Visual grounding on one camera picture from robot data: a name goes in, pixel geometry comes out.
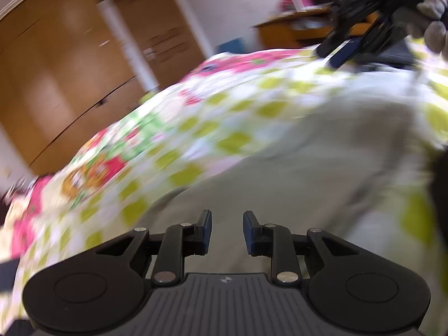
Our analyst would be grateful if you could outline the colourful checked bed quilt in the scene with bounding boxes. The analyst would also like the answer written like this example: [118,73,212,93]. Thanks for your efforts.
[1,41,447,335]

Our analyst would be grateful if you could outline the wooden sideboard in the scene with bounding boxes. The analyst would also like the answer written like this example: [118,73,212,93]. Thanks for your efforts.
[252,4,383,51]

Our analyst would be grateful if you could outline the brown wooden door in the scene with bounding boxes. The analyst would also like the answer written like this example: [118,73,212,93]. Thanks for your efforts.
[113,0,205,89]

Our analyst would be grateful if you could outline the right gloved hand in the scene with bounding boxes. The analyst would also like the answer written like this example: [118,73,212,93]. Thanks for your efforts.
[393,0,447,62]

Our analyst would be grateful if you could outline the wooden wardrobe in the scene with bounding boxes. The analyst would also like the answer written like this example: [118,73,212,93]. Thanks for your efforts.
[1,0,155,175]

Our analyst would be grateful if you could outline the black folded garment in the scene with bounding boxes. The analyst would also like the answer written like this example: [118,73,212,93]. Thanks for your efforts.
[428,145,448,246]

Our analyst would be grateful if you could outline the blue foam mat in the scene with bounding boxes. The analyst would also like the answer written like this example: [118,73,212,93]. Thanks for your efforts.
[216,38,246,54]

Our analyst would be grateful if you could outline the folded dark grey pants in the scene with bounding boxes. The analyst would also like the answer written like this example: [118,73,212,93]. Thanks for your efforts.
[354,39,418,69]

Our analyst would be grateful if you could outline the grey-green pants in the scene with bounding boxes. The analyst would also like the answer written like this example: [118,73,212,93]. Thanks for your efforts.
[140,71,447,277]

